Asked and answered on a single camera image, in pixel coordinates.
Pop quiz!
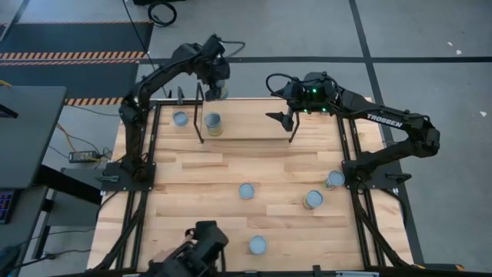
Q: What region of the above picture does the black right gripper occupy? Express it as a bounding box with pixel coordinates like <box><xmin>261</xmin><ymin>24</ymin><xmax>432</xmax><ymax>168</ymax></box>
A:
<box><xmin>264</xmin><ymin>71</ymin><xmax>341</xmax><ymax>133</ymax></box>

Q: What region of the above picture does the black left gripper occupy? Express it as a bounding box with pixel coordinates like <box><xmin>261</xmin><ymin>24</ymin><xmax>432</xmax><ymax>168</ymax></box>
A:
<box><xmin>198</xmin><ymin>35</ymin><xmax>231</xmax><ymax>102</ymax></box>

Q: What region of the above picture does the pale grey tin can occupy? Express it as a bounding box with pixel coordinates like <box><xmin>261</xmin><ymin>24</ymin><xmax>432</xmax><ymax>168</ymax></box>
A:
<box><xmin>215</xmin><ymin>78</ymin><xmax>230</xmax><ymax>100</ymax></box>

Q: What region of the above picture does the yellow-sided tin can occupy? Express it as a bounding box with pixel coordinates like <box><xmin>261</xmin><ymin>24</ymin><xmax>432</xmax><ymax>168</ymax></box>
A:
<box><xmin>204</xmin><ymin>112</ymin><xmax>224</xmax><ymax>137</ymax></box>

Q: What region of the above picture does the pale blue mixed fruit can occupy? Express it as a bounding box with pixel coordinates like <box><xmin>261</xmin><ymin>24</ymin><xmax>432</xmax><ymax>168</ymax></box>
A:
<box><xmin>322</xmin><ymin>169</ymin><xmax>346</xmax><ymax>191</ymax></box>

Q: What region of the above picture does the green spaghetti sauce can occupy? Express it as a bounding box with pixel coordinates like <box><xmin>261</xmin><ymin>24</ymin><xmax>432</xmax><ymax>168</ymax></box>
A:
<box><xmin>302</xmin><ymin>189</ymin><xmax>324</xmax><ymax>211</ymax></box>

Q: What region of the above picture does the wooden shelf with black legs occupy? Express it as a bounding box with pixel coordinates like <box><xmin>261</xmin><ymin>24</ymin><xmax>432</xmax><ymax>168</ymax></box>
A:
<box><xmin>193</xmin><ymin>82</ymin><xmax>301</xmax><ymax>145</ymax></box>

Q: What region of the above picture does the black hazard-striped floor mat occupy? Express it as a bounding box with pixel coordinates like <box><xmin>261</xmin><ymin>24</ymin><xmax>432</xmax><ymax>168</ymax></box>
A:
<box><xmin>0</xmin><ymin>21</ymin><xmax>155</xmax><ymax>107</ymax></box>

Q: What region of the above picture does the grey desk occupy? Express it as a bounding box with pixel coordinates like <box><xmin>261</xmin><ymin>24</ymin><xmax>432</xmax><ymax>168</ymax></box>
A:
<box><xmin>0</xmin><ymin>85</ymin><xmax>68</xmax><ymax>190</ymax></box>

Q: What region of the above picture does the backlit keyboard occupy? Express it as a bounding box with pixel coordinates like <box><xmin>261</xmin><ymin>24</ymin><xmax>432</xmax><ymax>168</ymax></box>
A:
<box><xmin>0</xmin><ymin>189</ymin><xmax>15</xmax><ymax>225</ymax></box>

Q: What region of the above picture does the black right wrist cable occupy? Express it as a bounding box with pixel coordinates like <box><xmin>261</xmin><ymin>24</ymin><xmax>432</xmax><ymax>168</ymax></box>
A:
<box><xmin>264</xmin><ymin>72</ymin><xmax>304</xmax><ymax>97</ymax></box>

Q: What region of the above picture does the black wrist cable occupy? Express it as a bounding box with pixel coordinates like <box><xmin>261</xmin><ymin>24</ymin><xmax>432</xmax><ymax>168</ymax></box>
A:
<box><xmin>264</xmin><ymin>72</ymin><xmax>304</xmax><ymax>97</ymax></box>
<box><xmin>221</xmin><ymin>39</ymin><xmax>247</xmax><ymax>58</ymax></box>

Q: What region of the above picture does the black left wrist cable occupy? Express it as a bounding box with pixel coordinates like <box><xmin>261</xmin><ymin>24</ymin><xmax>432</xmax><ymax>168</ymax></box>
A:
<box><xmin>221</xmin><ymin>39</ymin><xmax>247</xmax><ymax>58</ymax></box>

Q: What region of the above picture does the black aluminium rig frame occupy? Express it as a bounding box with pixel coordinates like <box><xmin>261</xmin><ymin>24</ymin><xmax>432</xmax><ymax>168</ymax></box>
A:
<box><xmin>90</xmin><ymin>98</ymin><xmax>424</xmax><ymax>277</ymax></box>

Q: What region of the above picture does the black cable coil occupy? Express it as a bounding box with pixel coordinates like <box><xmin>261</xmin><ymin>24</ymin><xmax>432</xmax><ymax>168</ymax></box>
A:
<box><xmin>148</xmin><ymin>2</ymin><xmax>178</xmax><ymax>28</ymax></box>

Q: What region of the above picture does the long black floor cable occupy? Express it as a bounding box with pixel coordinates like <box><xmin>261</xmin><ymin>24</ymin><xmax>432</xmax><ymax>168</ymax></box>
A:
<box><xmin>121</xmin><ymin>0</ymin><xmax>170</xmax><ymax>98</ymax></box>

